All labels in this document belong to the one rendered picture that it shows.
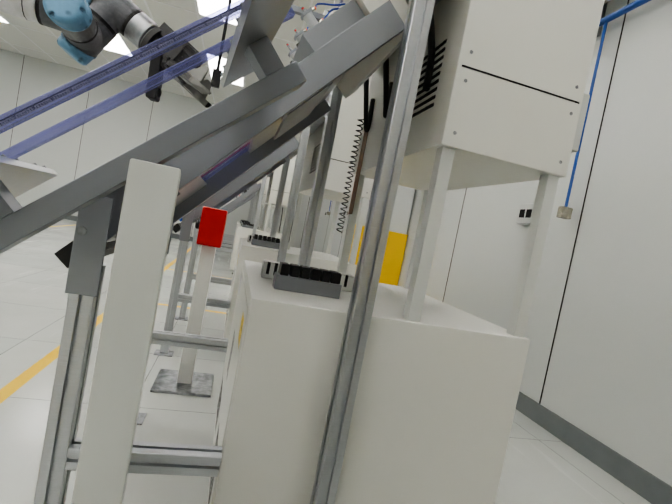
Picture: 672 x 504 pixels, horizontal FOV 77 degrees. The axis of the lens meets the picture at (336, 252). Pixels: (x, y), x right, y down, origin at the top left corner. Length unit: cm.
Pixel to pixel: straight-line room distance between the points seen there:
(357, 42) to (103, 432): 78
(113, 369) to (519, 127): 89
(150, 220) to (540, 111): 84
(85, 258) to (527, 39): 98
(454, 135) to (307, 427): 68
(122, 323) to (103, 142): 952
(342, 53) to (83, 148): 942
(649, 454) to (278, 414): 162
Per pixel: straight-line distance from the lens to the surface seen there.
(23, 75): 1075
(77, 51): 121
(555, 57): 113
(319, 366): 90
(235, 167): 151
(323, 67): 89
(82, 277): 83
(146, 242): 59
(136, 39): 121
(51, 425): 92
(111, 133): 1007
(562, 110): 112
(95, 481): 69
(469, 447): 111
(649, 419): 218
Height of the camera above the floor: 77
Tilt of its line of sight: 2 degrees down
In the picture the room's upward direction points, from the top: 11 degrees clockwise
